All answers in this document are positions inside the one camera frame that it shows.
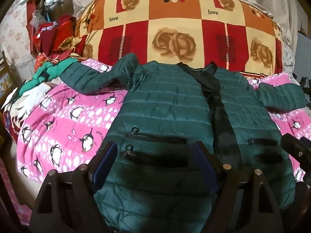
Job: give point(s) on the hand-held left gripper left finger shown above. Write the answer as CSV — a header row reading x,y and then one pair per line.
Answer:
x,y
106,161

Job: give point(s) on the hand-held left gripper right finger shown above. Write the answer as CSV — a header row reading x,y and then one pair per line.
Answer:
x,y
205,165

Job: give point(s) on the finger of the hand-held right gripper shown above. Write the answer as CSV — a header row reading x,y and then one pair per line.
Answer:
x,y
291,148
306,143

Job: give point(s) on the green quilted jacket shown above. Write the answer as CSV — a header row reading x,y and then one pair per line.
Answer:
x,y
165,102

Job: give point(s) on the pile of red clothes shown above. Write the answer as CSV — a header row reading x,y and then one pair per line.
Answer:
x,y
52,36

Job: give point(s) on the pink penguin print blanket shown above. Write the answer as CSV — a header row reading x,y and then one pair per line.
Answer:
x,y
73,116

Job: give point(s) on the black stand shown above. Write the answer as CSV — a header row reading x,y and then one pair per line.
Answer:
x,y
303,82

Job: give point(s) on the grey floral sheet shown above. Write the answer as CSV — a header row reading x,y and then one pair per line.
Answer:
x,y
288,53

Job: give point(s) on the white patterned cloth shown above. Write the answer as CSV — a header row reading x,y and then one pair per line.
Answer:
x,y
29,97

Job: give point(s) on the green cloth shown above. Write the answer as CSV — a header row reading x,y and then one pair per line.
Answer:
x,y
53,71

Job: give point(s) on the rose patterned checkered quilt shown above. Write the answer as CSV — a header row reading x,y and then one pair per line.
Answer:
x,y
175,24

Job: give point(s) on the clear plastic bag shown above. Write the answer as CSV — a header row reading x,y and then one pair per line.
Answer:
x,y
55,1

